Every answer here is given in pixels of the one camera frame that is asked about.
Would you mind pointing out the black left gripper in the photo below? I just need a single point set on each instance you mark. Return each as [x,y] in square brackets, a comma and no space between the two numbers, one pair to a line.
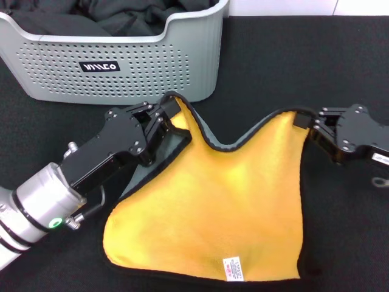
[118,137]

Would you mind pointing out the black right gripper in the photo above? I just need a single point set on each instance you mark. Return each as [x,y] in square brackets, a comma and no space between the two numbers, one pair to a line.
[355,130]

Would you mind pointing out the yellow and grey towel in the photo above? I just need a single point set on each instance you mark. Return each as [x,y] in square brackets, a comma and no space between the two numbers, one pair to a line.
[212,207]

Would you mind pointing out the black tablecloth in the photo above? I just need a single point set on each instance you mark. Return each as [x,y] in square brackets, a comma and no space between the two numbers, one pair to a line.
[304,61]

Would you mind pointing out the grey perforated storage box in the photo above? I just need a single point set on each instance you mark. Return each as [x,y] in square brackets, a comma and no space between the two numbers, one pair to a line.
[60,82]

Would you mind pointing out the black cloth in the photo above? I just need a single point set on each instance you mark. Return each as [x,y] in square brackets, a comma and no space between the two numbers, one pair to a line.
[91,15]

